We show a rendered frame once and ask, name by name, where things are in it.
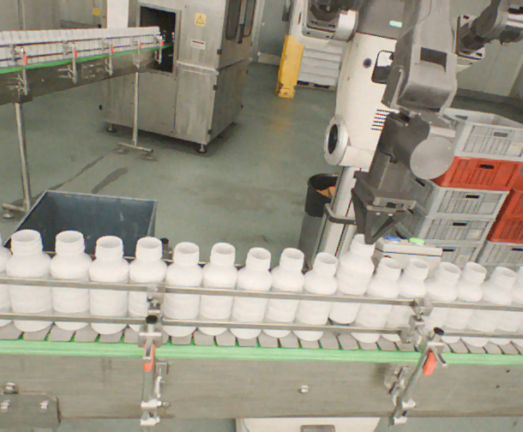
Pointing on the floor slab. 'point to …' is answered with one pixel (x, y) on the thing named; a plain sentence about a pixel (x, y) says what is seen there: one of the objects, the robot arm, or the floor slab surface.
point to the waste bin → (314, 212)
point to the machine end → (186, 69)
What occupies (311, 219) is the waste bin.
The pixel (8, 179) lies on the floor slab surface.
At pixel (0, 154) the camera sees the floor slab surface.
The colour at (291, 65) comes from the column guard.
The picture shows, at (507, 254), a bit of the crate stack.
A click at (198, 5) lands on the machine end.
